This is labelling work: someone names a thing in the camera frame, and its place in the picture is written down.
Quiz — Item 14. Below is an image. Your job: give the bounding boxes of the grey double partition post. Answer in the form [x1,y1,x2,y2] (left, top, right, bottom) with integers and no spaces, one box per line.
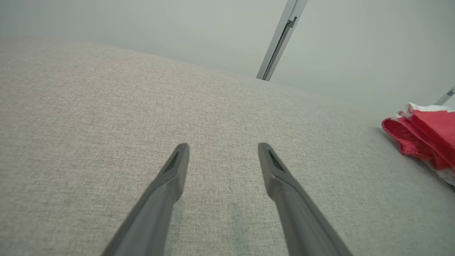
[434,85,455,106]
[256,0,308,81]

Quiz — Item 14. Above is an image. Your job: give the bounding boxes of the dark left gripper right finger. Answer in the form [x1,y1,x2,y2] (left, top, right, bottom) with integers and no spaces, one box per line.
[258,142,352,256]

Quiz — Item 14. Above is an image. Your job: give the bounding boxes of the red and white shirt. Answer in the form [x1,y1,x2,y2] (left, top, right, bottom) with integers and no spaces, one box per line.
[381,103,455,187]

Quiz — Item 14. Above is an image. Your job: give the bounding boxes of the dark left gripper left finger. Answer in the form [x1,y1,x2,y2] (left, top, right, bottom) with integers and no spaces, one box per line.
[101,143,190,256]

